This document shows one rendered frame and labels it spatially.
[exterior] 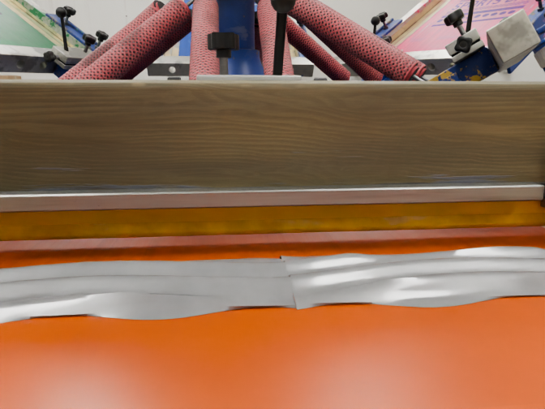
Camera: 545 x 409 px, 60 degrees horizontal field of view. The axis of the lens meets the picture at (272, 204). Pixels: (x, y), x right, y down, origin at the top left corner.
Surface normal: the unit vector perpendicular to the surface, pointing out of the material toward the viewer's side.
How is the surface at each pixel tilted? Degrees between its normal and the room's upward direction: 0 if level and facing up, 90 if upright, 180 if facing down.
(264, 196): 88
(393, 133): 88
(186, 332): 2
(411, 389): 2
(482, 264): 31
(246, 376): 2
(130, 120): 88
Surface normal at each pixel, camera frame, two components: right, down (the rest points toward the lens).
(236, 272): -0.02, -0.73
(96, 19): 0.10, 0.25
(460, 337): 0.00, -0.98
